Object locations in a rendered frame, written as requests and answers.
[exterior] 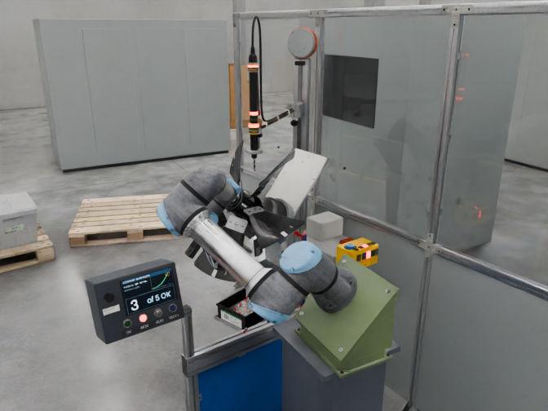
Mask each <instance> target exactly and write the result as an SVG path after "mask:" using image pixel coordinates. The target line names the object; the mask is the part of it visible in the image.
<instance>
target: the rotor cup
mask: <svg viewBox="0 0 548 411"><path fill-rule="evenodd" d="M242 203H243V204H244V205H246V206H247V207H244V206H243V205H242ZM256 206H260V207H262V208H263V201H262V200H261V199H260V198H258V197H251V196H250V194H248V193H246V192H244V190H243V189H241V192H240V193H239V194H238V196H237V197H236V200H235V201H232V202H231V203H230V204H229V205H228V207H227V208H226V210H227V211H228V212H232V213H233V215H234V214H235V216H236V217H238V218H241V219H244V220H247V221H248V223H247V226H248V225H251V222H250V218H249V216H248V215H246V214H244V213H242V212H244V210H245V209H249V208H252V207H256Z"/></svg>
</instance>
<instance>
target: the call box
mask: <svg viewBox="0 0 548 411"><path fill-rule="evenodd" d="M370 242H372V241H370V240H367V239H365V238H363V237H361V238H359V239H356V240H354V241H349V242H347V243H344V244H341V245H337V256H336V263H337V262H338V261H339V259H340V258H341V257H342V256H343V255H344V254H346V255H348V256H349V257H351V258H352V259H354V260H355V261H356V256H357V255H359V254H361V260H360V261H359V262H358V263H360V264H362V265H363V266H365V267H368V266H369V265H372V264H375V263H377V262H378V256H377V255H375V256H373V257H370V258H368V259H364V260H362V254H363V253H365V252H368V251H370V250H374V249H377V248H378V244H374V245H371V246H368V247H364V248H363V249H360V248H358V246H362V245H366V244H367V243H370ZM350 243H351V244H353V245H355V246H356V247H355V248H357V249H359V250H357V251H354V250H353V249H348V248H346V244H350Z"/></svg>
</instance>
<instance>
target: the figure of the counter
mask: <svg viewBox="0 0 548 411"><path fill-rule="evenodd" d="M125 300H126V308H127V312H128V315H130V314H133V313H136V312H140V311H142V310H143V309H144V307H143V303H142V298H141V295H137V296H134V297H132V298H127V299H125Z"/></svg>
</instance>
